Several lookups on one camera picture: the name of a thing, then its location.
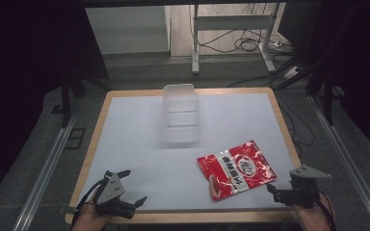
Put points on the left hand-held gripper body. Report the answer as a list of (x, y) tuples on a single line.
[(110, 190)]

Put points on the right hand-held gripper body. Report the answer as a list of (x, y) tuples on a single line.
[(303, 187)]

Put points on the red and white snack packet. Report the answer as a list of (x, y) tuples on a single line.
[(237, 170)]

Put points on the translucent plastic storage box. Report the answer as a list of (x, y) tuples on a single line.
[(181, 112)]

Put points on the person's right hand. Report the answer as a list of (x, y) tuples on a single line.
[(311, 218)]

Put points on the person's left hand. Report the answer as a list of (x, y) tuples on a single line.
[(88, 219)]

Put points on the white table mat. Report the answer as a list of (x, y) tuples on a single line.
[(160, 160)]

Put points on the black floor plate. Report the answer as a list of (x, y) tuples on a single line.
[(74, 138)]

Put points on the black metal stand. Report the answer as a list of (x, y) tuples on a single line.
[(66, 96), (327, 96)]

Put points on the white power strip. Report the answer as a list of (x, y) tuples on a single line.
[(293, 72)]

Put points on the white cabinet panel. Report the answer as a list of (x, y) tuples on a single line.
[(128, 30)]

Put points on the aluminium floor rail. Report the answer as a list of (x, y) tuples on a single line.
[(347, 160), (41, 179)]

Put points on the white metal desk frame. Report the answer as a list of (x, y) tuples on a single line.
[(229, 22)]

